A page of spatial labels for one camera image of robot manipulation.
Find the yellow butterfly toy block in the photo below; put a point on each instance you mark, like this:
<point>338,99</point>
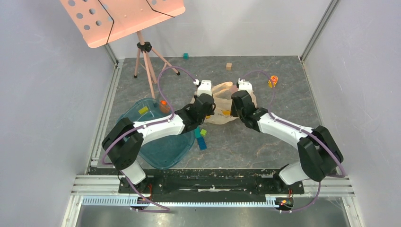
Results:
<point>273,81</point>

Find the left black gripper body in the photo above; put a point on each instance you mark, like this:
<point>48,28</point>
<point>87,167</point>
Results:
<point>201,120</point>

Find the pink music stand desk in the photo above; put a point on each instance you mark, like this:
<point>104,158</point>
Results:
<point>103,21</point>

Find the teal plastic tray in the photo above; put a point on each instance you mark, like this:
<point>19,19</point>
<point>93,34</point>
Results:
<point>165,152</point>

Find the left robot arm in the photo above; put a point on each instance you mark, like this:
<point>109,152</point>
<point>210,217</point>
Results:
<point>123,143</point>

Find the blue lego brick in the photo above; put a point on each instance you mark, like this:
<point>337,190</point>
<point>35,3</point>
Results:
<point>202,143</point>

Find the lime green cube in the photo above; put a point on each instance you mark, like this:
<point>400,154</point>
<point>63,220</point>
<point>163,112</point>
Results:
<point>203,132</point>

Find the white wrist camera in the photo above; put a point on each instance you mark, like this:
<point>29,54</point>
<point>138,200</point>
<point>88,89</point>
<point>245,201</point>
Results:
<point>244,85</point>
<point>203,87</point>

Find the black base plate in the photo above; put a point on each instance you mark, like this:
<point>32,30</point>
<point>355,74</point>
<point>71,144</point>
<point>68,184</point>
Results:
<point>214,185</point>

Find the yellow green block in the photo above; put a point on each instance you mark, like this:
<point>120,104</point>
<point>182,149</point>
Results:
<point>143,110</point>

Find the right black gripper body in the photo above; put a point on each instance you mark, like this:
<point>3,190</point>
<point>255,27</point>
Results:
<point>241,98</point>

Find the translucent cream plastic bag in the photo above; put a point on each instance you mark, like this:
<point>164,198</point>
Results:
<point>222,98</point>

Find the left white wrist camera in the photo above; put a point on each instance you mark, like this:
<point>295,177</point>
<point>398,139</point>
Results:
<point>203,87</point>

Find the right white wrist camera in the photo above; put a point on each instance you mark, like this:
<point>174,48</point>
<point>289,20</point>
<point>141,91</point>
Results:
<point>244,85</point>

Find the orange curved toy block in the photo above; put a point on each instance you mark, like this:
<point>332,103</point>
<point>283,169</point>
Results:
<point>164,107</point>

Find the teal long block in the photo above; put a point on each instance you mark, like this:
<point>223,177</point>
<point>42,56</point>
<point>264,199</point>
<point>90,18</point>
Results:
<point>197,132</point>

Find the aluminium frame rail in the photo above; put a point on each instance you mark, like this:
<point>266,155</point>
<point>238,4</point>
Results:
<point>103,190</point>

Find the small wooden cube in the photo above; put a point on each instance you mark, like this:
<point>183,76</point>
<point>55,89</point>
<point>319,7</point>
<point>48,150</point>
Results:
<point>229,66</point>

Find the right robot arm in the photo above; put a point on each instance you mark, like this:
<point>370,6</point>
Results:
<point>319,154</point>

